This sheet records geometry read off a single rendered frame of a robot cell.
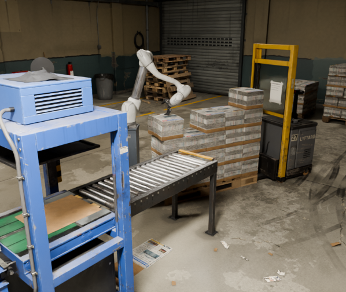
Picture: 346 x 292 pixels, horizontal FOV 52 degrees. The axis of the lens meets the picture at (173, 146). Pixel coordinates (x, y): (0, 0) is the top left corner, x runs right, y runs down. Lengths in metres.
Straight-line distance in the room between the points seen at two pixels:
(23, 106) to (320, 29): 9.24
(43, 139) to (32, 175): 0.19
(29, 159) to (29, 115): 0.27
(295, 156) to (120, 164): 3.44
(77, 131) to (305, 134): 3.85
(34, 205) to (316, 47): 9.39
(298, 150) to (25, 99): 4.04
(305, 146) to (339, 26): 5.53
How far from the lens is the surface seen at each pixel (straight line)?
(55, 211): 2.69
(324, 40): 10.48
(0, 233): 2.55
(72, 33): 11.08
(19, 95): 1.99
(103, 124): 2.07
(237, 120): 4.56
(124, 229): 2.42
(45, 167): 3.00
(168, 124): 3.99
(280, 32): 10.92
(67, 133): 1.94
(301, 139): 5.23
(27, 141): 1.82
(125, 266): 2.58
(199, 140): 4.30
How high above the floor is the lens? 2.02
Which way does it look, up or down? 18 degrees down
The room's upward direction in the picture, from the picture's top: straight up
